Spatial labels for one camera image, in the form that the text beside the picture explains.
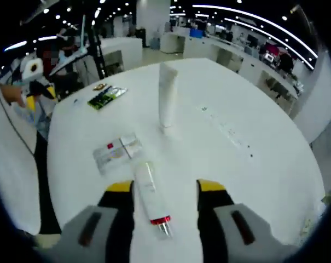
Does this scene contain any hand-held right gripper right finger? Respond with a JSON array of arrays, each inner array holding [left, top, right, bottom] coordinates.
[[196, 178, 281, 263]]

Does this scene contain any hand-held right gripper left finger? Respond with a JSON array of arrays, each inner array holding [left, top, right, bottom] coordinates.
[[61, 179, 136, 263]]

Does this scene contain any slim skincare bottle red ring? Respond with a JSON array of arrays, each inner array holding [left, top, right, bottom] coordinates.
[[132, 161, 173, 241]]

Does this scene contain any green black packet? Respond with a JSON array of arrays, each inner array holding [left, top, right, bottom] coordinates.
[[87, 85, 128, 111]]

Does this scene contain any white skincare tube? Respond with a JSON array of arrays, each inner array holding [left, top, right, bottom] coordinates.
[[157, 62, 179, 130]]

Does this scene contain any person's left hand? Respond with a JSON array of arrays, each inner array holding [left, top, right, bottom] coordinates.
[[0, 83, 27, 108]]

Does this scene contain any black tripod stand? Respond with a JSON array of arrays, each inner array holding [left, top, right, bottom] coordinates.
[[82, 13, 107, 81]]

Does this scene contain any person in white shirt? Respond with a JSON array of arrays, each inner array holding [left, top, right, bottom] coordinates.
[[0, 82, 48, 236]]

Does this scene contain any white counter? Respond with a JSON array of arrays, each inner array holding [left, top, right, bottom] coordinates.
[[99, 37, 143, 73]]

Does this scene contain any white square pillar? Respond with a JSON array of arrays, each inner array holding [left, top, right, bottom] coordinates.
[[136, 0, 171, 48]]

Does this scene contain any long white office desk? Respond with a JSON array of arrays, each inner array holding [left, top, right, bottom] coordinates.
[[159, 30, 301, 110]]

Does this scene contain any ceiling light strip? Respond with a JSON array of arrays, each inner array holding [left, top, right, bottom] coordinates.
[[192, 4, 319, 59]]

